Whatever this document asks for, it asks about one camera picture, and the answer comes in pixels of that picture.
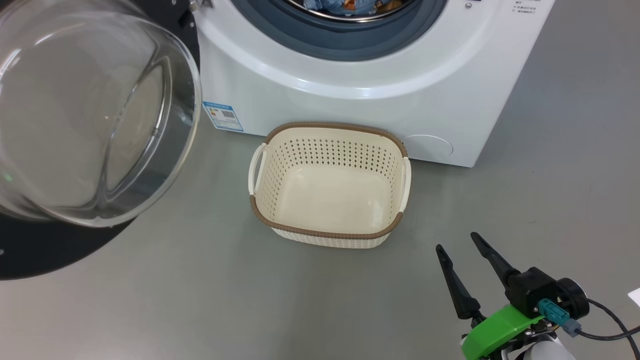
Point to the teal right camera connector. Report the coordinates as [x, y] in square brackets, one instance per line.
[552, 312]

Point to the cream perforated plastic laundry basket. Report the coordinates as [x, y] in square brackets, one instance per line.
[330, 200]

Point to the white front-load washing machine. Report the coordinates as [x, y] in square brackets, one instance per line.
[400, 100]

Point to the dark round glass washer door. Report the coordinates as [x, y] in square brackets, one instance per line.
[75, 125]

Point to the blue energy label sticker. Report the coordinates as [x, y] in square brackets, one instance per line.
[223, 116]

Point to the white paper scrap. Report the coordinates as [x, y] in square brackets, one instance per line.
[635, 297]

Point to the large blue bear-print garment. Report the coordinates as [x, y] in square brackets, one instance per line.
[340, 6]

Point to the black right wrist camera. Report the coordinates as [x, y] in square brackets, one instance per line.
[535, 290]

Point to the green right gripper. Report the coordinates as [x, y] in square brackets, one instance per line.
[492, 332]

